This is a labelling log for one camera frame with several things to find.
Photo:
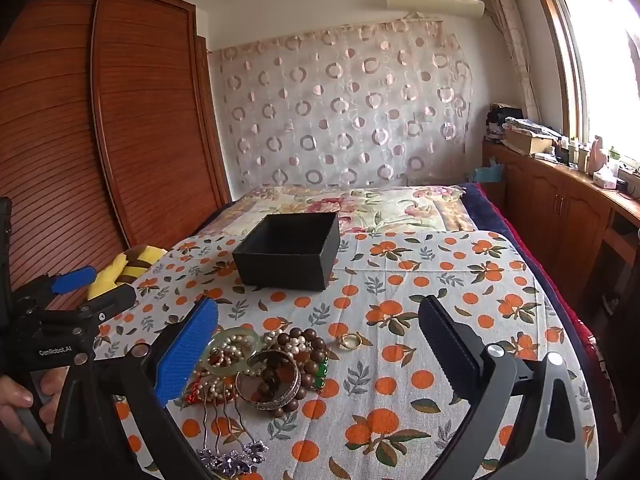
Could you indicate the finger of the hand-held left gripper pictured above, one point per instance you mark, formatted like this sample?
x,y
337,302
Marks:
x,y
75,279
112,302

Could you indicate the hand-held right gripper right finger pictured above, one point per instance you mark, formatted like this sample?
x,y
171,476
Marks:
x,y
447,350

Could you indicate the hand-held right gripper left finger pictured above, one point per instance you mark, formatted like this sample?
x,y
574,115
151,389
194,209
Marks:
x,y
185,355

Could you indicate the pale green jade bangle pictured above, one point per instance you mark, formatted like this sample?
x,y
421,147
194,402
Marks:
x,y
239,330

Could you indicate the silver engraved bangle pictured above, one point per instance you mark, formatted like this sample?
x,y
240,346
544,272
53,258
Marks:
x,y
272,402

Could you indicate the silver flower hair comb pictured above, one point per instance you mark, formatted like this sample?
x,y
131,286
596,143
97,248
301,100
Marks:
x,y
227,457

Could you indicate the black box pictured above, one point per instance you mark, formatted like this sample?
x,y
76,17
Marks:
x,y
287,255

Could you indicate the person's left hand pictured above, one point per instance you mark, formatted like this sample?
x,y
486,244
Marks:
x,y
15,400

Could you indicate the yellow plush toy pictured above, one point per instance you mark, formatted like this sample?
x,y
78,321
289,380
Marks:
x,y
125,270

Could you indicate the orange fruit print cloth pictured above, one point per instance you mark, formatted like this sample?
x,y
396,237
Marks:
x,y
400,280

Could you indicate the dark blue blanket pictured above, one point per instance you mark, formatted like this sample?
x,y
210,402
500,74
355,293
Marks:
x,y
495,220

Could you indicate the brown wooden wardrobe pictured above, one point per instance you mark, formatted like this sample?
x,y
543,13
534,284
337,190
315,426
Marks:
x,y
100,135

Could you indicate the floral blanket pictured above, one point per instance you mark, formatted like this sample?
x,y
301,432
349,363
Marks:
x,y
380,207

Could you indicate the wooden side cabinet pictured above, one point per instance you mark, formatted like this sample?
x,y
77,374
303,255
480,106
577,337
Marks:
x,y
560,210

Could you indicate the teal plastic bag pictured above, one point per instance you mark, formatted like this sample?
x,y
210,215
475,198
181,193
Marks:
x,y
487,174

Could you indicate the pile of clutter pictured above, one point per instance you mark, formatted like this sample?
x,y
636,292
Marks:
x,y
525,132

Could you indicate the white tissue box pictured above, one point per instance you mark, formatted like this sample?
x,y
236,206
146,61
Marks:
x,y
606,179

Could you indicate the pink bottle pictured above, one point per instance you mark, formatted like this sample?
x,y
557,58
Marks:
x,y
596,154

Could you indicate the circle pattern sheer curtain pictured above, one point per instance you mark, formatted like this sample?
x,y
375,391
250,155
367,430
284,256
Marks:
x,y
345,110

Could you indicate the patterned window curtain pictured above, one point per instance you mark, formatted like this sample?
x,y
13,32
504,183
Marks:
x,y
515,50

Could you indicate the window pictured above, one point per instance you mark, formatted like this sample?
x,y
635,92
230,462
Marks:
x,y
600,60

